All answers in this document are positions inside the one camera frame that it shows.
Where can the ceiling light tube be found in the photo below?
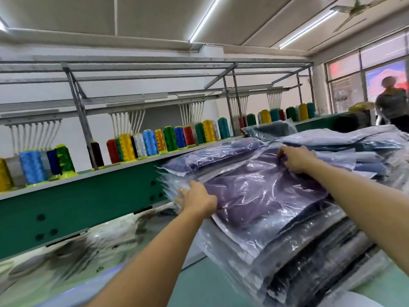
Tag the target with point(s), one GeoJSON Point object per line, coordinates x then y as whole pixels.
{"type": "Point", "coordinates": [308, 28]}
{"type": "Point", "coordinates": [3, 25]}
{"type": "Point", "coordinates": [204, 19]}

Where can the window with red poster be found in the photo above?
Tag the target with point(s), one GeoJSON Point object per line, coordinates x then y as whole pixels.
{"type": "Point", "coordinates": [348, 80]}

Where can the grey metal thread rack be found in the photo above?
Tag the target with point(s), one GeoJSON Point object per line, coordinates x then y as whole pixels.
{"type": "Point", "coordinates": [80, 105]}

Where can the person's left hand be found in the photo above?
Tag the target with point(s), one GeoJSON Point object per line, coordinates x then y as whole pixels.
{"type": "Point", "coordinates": [198, 201]}

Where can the row of coloured thread spools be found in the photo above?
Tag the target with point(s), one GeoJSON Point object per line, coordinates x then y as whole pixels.
{"type": "Point", "coordinates": [153, 140]}

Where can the single clear plastic bag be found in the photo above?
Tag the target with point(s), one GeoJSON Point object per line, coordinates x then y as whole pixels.
{"type": "Point", "coordinates": [243, 239]}

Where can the ceiling fan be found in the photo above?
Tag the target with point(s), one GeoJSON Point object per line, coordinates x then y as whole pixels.
{"type": "Point", "coordinates": [358, 8]}

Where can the dark purple shirt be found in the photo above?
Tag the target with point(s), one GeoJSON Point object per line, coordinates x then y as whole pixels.
{"type": "Point", "coordinates": [262, 195]}

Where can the person's right hand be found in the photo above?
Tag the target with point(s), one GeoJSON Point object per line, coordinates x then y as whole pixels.
{"type": "Point", "coordinates": [297, 160]}

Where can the green machine beam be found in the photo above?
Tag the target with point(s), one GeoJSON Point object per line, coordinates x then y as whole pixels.
{"type": "Point", "coordinates": [70, 211]}

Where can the person's right forearm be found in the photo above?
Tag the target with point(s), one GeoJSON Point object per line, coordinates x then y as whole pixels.
{"type": "Point", "coordinates": [364, 211]}

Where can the stack of bagged garments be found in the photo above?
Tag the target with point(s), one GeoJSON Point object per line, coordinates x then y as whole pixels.
{"type": "Point", "coordinates": [185, 160]}

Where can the black machine head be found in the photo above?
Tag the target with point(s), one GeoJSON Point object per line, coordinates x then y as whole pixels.
{"type": "Point", "coordinates": [355, 118]}

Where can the person's left forearm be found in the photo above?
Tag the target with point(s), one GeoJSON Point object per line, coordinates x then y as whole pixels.
{"type": "Point", "coordinates": [147, 265]}

